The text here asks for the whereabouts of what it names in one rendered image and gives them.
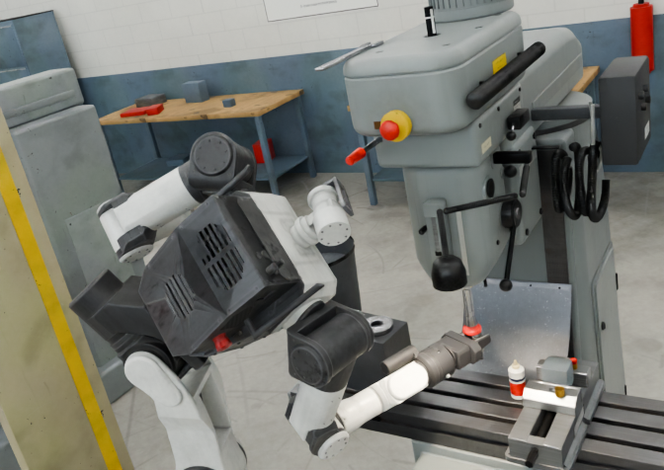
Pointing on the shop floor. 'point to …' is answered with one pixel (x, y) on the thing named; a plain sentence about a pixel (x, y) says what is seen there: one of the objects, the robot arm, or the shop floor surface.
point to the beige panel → (45, 346)
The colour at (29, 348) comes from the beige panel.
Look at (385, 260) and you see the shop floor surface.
